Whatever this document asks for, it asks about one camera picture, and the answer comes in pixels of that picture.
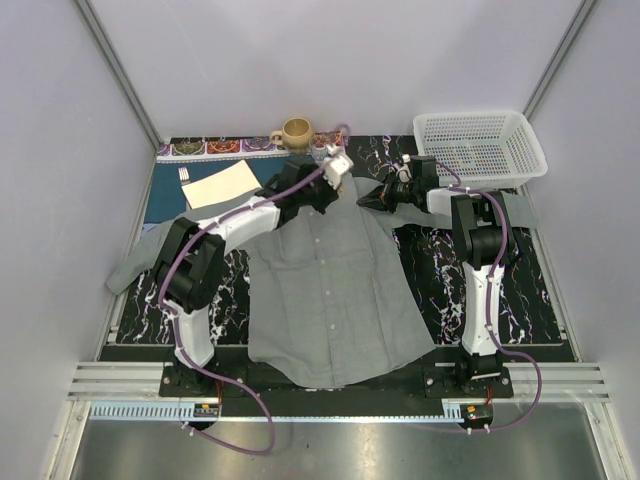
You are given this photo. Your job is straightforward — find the black marble pattern mat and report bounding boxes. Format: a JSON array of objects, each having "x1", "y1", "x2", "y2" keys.
[{"x1": 114, "y1": 135, "x2": 576, "y2": 362}]

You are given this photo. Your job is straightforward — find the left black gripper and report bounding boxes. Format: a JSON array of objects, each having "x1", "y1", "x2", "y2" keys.
[{"x1": 296, "y1": 165, "x2": 341, "y2": 215}]

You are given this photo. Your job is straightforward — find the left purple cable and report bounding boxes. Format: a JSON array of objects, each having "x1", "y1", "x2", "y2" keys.
[{"x1": 157, "y1": 122, "x2": 351, "y2": 455}]

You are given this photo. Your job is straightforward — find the white plastic mesh basket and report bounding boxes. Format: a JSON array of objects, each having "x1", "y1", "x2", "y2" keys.
[{"x1": 413, "y1": 111, "x2": 548, "y2": 189}]

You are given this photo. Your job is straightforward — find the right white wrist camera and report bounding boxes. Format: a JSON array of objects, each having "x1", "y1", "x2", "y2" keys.
[{"x1": 393, "y1": 154, "x2": 412, "y2": 183}]

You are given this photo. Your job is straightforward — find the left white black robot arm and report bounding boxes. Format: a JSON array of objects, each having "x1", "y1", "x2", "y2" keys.
[{"x1": 152, "y1": 156, "x2": 353, "y2": 396}]

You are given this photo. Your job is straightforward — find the beige square plate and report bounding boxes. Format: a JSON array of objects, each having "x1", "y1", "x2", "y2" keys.
[{"x1": 181, "y1": 160, "x2": 261, "y2": 209}]

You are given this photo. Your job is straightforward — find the blue patterned placemat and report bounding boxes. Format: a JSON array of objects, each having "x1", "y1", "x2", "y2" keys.
[{"x1": 142, "y1": 130, "x2": 351, "y2": 234}]

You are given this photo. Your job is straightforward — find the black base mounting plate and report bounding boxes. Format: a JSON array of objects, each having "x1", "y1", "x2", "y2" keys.
[{"x1": 158, "y1": 349, "x2": 514, "y2": 419}]

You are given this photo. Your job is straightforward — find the tan ceramic mug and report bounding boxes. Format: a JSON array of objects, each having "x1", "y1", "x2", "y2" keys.
[{"x1": 269, "y1": 117, "x2": 314, "y2": 155}]

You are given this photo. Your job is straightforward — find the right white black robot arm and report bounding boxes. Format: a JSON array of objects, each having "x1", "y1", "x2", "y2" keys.
[{"x1": 357, "y1": 155, "x2": 517, "y2": 397}]

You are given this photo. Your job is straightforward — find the small clear glass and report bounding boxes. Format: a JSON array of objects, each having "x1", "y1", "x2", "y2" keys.
[{"x1": 309, "y1": 133, "x2": 329, "y2": 164}]

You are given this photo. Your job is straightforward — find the silver fork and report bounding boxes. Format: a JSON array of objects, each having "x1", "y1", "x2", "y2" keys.
[{"x1": 178, "y1": 167, "x2": 191, "y2": 186}]

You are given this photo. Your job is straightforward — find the grey button shirt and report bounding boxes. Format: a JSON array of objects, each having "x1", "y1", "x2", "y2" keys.
[{"x1": 104, "y1": 172, "x2": 537, "y2": 389}]

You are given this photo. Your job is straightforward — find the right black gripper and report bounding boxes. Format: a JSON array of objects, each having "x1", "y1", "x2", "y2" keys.
[{"x1": 357, "y1": 171, "x2": 419, "y2": 215}]

